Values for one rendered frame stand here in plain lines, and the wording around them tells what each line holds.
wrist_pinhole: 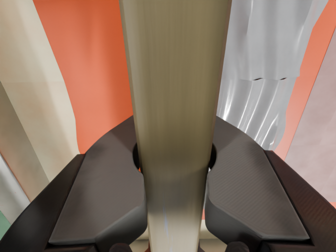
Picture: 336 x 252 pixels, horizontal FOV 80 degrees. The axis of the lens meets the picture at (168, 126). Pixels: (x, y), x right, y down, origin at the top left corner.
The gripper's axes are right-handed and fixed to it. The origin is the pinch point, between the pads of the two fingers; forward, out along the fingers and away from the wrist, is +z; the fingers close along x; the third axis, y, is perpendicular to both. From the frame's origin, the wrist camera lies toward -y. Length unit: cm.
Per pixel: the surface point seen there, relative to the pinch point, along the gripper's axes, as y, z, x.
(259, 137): 5.6, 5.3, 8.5
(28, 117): 3.2, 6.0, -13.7
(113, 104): 2.0, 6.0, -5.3
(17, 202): 11.2, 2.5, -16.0
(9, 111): 2.2, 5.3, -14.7
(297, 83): 0.4, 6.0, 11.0
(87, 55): -2.4, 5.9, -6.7
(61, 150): 7.3, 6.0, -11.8
